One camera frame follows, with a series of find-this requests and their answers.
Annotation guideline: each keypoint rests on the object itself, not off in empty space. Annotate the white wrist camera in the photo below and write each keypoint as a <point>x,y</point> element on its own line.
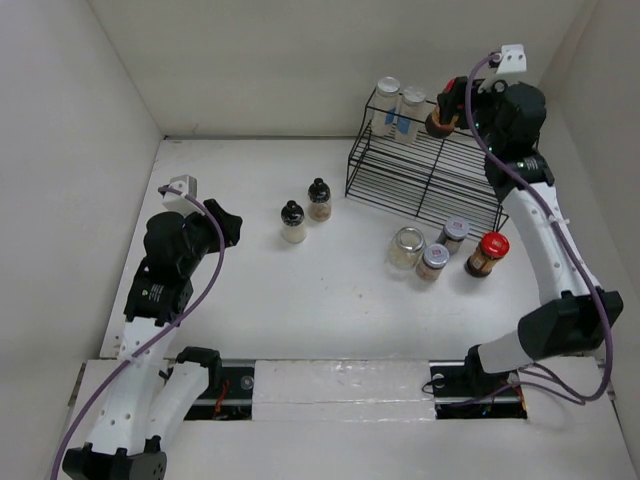
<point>174,200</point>
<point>507,65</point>

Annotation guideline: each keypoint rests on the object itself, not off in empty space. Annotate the white-lid spice jar front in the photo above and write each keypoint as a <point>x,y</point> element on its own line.
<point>432,262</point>

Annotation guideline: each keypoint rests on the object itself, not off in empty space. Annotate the red-capped dark sauce bottle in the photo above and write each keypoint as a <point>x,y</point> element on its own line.
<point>433,127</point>

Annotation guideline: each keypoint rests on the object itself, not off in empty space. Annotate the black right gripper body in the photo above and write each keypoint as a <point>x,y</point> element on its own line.
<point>484,107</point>

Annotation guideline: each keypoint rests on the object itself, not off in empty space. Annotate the black-capped brown spice bottle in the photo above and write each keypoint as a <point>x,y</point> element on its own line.
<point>319,194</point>

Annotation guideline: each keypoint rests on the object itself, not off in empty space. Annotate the black-capped white powder bottle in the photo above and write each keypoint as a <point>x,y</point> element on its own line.
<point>293,222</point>

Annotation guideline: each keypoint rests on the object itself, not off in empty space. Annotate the red-lid brown sauce jar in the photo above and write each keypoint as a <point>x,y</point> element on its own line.
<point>491,249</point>

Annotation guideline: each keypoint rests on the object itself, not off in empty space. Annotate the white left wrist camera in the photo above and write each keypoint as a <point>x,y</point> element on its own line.
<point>174,200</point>

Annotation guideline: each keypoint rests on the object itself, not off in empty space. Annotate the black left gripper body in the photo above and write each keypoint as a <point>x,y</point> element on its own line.
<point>204,239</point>

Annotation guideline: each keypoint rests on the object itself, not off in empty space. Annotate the silver-capped blue-label shaker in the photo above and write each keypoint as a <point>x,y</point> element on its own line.
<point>411,114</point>
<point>385,101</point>

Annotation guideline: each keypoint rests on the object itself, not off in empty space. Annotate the white-lid spice jar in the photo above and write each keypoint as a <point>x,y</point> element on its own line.
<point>453,233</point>
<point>432,262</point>

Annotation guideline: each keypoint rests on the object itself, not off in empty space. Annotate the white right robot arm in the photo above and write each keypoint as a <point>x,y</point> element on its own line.
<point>575,314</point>

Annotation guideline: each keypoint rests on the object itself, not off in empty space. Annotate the white-lid spice jar back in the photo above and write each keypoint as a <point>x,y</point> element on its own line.
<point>453,233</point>

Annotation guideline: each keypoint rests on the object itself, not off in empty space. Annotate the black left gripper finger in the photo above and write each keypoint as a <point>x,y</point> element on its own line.
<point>228,233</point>
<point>220,214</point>

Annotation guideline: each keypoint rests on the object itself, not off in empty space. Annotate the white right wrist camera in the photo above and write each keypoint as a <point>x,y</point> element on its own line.
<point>507,65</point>

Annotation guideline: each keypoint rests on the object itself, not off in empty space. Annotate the open clear glass jar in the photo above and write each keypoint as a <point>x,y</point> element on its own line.
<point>403,252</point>

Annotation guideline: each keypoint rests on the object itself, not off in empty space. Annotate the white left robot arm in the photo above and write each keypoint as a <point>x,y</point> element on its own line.
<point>127,423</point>

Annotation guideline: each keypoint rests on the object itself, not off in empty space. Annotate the black wire shelf rack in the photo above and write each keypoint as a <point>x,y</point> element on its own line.
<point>429,180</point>

